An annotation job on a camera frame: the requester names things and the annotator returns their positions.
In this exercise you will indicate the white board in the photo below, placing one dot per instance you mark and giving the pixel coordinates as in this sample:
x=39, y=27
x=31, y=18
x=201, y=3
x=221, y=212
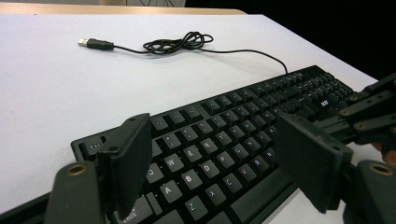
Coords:
x=77, y=93

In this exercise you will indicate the black computer keyboard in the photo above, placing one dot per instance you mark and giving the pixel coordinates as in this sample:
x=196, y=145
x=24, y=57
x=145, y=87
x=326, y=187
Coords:
x=218, y=149

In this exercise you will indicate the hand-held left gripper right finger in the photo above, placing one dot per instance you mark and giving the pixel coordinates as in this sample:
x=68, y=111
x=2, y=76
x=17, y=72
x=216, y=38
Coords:
x=308, y=155

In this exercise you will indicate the wooden table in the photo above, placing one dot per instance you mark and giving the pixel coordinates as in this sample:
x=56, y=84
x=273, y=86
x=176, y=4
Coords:
x=93, y=9

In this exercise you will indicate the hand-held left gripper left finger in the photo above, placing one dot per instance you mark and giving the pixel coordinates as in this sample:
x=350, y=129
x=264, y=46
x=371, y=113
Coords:
x=124, y=161

